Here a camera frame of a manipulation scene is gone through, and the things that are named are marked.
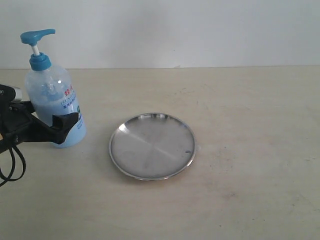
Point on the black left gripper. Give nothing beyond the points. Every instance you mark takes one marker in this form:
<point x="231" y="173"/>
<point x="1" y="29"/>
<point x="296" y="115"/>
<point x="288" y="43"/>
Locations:
<point x="18" y="125"/>

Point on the blue pump lotion bottle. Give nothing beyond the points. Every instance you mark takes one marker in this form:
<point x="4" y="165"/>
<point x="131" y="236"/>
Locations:
<point x="50" y="89"/>

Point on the round stainless steel plate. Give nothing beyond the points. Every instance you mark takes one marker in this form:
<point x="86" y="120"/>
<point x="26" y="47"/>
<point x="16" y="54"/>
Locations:
<point x="152" y="146"/>

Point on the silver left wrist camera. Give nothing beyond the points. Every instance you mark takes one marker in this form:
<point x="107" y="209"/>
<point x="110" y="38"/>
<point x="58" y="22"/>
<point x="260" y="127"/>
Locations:
<point x="18" y="95"/>

